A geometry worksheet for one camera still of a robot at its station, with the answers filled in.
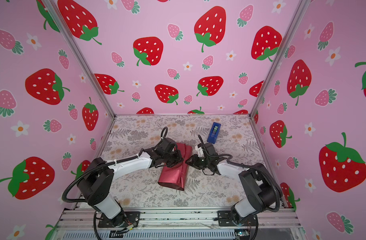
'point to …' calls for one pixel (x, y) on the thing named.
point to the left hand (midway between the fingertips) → (186, 159)
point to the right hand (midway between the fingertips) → (186, 162)
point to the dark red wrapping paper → (175, 177)
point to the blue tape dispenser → (214, 132)
